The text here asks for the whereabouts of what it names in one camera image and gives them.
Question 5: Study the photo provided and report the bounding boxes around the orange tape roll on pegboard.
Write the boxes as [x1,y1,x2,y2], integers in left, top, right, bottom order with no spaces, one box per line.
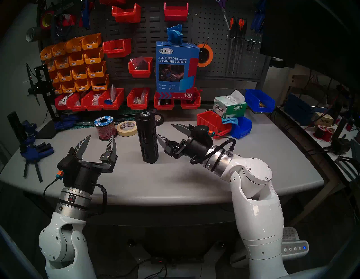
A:
[197,44,213,68]

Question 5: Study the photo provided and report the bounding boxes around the green white Kimtech box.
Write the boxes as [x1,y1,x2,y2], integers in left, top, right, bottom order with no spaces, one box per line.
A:
[213,96,248,119]

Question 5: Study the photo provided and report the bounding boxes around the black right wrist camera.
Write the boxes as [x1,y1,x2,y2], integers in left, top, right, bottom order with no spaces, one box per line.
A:
[193,125,213,140]

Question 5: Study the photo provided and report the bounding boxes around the orange bin labelled M3X6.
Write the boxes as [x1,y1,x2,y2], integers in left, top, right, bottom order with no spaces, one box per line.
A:
[81,33,102,50]

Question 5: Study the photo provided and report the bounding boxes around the orange bin labelled M3X8 BAD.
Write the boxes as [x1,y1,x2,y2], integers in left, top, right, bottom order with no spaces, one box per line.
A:
[52,42,67,57]

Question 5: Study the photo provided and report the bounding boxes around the orange bin labelled M4-6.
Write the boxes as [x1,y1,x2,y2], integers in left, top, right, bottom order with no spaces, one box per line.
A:
[68,52,85,66]

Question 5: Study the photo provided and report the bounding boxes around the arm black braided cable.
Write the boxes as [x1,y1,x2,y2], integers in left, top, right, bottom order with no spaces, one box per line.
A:
[87,182,108,218]
[190,138,237,165]

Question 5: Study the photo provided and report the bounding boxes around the black power strip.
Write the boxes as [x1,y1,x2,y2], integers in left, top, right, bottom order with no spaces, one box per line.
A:
[150,256,204,266]

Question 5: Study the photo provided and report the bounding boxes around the red wire spool blue label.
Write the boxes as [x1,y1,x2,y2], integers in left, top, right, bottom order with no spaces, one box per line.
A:
[94,116,118,141]

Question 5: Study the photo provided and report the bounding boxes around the red yellow tape roll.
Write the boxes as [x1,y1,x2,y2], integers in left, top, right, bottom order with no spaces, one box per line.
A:
[40,11,55,30]

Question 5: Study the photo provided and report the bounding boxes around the red white tape roll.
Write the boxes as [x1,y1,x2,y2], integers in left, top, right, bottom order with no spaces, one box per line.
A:
[61,13,77,27]

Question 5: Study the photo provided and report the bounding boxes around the orange bin labelled M3-8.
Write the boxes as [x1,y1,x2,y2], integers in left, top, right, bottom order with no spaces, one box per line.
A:
[72,65,88,80]

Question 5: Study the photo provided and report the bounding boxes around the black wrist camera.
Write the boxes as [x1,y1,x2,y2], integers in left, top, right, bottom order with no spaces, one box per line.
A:
[193,125,213,140]
[57,154,77,173]

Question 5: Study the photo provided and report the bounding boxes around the large blue plastic bin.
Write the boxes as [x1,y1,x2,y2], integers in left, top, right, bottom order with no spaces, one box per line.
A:
[245,89,276,113]

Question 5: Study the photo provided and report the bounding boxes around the orange black handled screwdriver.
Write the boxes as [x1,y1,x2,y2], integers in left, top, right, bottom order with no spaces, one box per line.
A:
[226,17,236,76]
[236,19,248,76]
[233,18,243,76]

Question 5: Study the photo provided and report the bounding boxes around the orange bin labelled M3-6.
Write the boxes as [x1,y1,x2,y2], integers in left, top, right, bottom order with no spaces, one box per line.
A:
[87,61,107,78]

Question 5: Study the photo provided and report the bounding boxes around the orange bin labelled M4-0.7 HEX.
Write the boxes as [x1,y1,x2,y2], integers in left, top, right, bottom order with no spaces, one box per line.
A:
[91,74,110,91]

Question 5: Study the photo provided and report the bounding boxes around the dark grey pegboard back panel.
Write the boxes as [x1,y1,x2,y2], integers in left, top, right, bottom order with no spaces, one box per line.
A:
[38,0,267,82]

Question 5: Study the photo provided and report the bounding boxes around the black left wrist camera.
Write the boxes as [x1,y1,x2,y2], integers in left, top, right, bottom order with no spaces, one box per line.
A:
[57,154,77,173]

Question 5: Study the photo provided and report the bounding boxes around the orange bin labelled M3-12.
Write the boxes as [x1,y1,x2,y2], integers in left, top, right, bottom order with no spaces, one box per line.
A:
[58,68,73,82]

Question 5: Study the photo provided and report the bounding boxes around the dark blue case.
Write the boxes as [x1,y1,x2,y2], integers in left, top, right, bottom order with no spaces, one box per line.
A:
[284,93,329,125]

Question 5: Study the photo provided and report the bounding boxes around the purple handled scissors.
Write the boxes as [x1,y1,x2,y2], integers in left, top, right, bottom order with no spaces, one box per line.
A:
[216,0,230,30]

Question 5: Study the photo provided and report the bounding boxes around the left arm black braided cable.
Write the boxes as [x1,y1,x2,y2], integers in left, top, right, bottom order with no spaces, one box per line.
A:
[87,182,108,218]

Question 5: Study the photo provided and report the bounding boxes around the white tissue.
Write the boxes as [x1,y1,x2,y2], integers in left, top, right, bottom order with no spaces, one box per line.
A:
[228,89,246,104]

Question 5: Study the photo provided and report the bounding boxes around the small blue plastic bin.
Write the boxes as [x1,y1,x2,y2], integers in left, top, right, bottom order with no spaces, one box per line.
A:
[229,116,252,140]

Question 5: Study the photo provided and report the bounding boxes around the green cutting mat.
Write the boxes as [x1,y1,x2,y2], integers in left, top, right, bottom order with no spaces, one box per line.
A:
[69,109,147,130]

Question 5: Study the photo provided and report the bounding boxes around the orange bin labelled M3X5X4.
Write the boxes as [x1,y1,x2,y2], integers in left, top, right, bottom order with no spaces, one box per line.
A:
[40,46,54,61]

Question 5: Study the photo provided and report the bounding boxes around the beige masking tape roll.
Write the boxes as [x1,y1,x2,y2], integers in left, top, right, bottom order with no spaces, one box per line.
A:
[116,121,138,137]

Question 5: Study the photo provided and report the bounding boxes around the grey duct tape roll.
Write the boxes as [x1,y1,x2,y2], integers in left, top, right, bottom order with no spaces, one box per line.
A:
[26,27,42,42]

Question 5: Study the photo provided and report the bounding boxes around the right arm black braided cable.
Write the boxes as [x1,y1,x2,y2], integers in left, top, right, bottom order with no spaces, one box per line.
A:
[190,138,237,165]

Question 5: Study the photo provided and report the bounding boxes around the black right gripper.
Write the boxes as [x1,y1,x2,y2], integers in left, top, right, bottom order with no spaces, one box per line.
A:
[156,124,215,163]

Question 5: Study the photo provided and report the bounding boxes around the blue clamp black handles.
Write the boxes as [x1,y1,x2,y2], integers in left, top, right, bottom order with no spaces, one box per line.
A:
[20,142,54,183]

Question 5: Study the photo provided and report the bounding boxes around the black monitor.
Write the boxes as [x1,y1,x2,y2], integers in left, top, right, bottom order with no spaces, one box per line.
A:
[259,0,360,90]

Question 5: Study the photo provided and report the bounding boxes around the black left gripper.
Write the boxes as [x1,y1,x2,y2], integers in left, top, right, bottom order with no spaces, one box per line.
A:
[64,135,118,195]

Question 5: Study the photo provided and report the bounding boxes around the orange bin labelled M2.5-5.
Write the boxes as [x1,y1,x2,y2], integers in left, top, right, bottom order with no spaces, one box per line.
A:
[74,78,92,92]

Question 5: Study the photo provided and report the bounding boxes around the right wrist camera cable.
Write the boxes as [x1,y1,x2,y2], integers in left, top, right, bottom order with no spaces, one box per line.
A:
[208,130,236,142]

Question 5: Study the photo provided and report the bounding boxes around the small cardboard box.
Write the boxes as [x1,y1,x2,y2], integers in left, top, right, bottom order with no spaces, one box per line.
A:
[311,112,334,127]

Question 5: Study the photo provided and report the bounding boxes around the dark metal C-clamp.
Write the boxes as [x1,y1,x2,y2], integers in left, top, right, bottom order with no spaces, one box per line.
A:
[51,6,73,42]

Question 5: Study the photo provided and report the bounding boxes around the blue microfiber cloth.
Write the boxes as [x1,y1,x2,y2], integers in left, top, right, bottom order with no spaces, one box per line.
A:
[166,24,184,45]

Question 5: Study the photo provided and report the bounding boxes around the orange bin labelled M3-4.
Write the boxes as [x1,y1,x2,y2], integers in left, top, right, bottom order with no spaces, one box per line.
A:
[84,47,104,64]

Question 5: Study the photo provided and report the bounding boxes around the black bar clamp blue handle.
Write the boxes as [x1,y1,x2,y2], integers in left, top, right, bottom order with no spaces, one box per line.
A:
[7,111,37,144]

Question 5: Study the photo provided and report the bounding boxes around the blue handled pliers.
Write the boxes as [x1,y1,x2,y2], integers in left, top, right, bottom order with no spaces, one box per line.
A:
[250,0,266,33]

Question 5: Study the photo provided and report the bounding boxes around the clear bag dark parts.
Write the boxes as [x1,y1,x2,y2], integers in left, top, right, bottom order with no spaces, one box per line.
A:
[133,56,148,71]

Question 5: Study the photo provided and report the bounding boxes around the blue cleaning cloths box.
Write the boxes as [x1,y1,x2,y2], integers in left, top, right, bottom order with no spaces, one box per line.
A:
[156,41,200,99]

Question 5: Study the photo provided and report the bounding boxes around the black metal stand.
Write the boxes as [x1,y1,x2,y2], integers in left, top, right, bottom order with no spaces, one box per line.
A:
[26,63,59,140]

